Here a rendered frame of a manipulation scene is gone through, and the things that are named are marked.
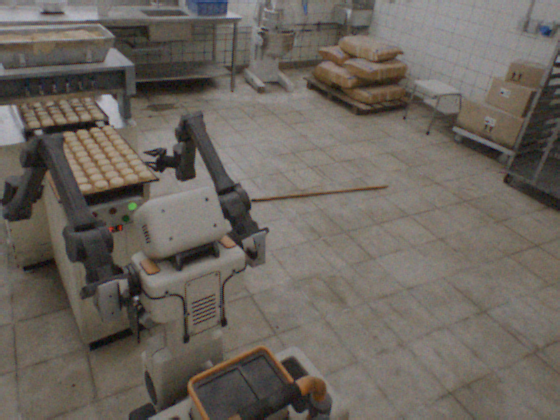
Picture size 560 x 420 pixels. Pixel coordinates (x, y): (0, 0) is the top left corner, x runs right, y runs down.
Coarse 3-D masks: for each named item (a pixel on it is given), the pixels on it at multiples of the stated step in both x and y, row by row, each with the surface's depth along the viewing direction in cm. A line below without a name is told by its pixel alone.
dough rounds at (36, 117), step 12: (24, 108) 244; (36, 108) 246; (48, 108) 248; (60, 108) 250; (72, 108) 253; (84, 108) 250; (96, 108) 252; (24, 120) 235; (36, 120) 234; (48, 120) 233; (60, 120) 234; (72, 120) 236; (84, 120) 239
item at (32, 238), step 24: (0, 120) 248; (120, 120) 260; (0, 144) 224; (24, 144) 229; (0, 168) 229; (24, 168) 235; (0, 192) 234; (24, 240) 253; (48, 240) 260; (24, 264) 260
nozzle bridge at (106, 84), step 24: (0, 72) 213; (24, 72) 215; (48, 72) 219; (72, 72) 225; (96, 72) 239; (120, 72) 246; (0, 96) 222; (24, 96) 225; (48, 96) 228; (72, 96) 234; (96, 96) 240; (120, 96) 260
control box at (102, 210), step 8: (120, 200) 190; (128, 200) 190; (136, 200) 191; (96, 208) 184; (104, 208) 185; (120, 208) 189; (128, 208) 191; (136, 208) 193; (104, 216) 187; (112, 216) 189; (120, 216) 191; (112, 224) 190; (120, 224) 192; (128, 224) 195; (112, 232) 192
